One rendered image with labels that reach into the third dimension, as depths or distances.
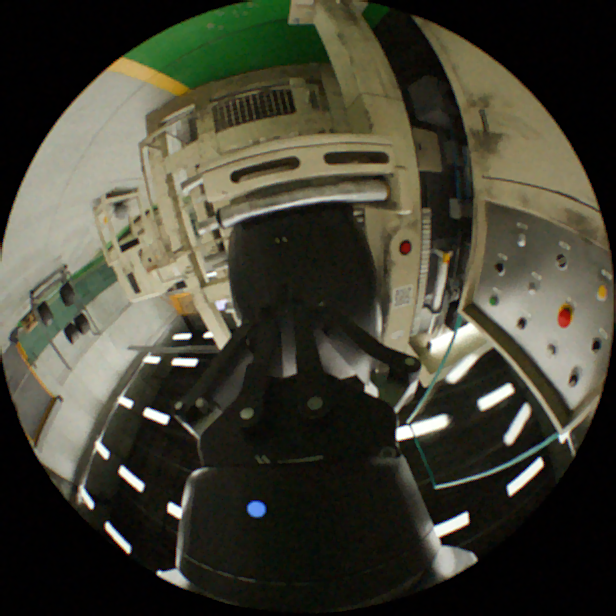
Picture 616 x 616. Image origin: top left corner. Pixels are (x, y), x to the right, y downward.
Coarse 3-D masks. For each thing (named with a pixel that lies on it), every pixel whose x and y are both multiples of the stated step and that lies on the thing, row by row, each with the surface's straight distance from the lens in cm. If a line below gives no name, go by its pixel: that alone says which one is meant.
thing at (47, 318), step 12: (48, 288) 552; (60, 288) 552; (72, 288) 542; (36, 300) 525; (72, 300) 546; (36, 312) 520; (48, 312) 521; (48, 324) 535; (72, 324) 537; (84, 324) 540; (48, 336) 518; (72, 336) 530
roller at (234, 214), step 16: (288, 192) 36; (304, 192) 36; (320, 192) 36; (336, 192) 37; (352, 192) 38; (368, 192) 39; (384, 192) 41; (224, 208) 38; (240, 208) 36; (256, 208) 36; (272, 208) 36; (288, 208) 36; (304, 208) 37; (224, 224) 37
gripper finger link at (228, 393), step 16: (240, 336) 14; (224, 352) 13; (240, 352) 13; (208, 368) 12; (224, 368) 12; (240, 368) 13; (208, 384) 11; (224, 384) 12; (240, 384) 13; (192, 400) 11; (208, 400) 11; (224, 400) 12; (176, 416) 11; (192, 416) 11
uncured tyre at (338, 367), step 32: (256, 224) 37; (288, 224) 35; (320, 224) 35; (352, 224) 37; (256, 256) 32; (288, 256) 31; (320, 256) 31; (352, 256) 32; (256, 288) 31; (320, 288) 30; (352, 288) 31; (256, 320) 32; (352, 320) 33; (288, 352) 34; (320, 352) 35
